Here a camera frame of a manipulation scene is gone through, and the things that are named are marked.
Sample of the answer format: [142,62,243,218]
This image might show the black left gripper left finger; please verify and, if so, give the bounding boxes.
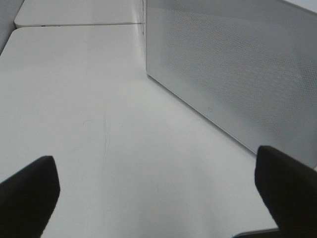
[0,156,60,238]

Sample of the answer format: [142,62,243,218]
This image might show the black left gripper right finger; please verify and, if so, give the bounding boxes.
[255,146,317,238]

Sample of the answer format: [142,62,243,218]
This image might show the white microwave door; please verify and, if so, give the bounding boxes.
[145,0,317,168]

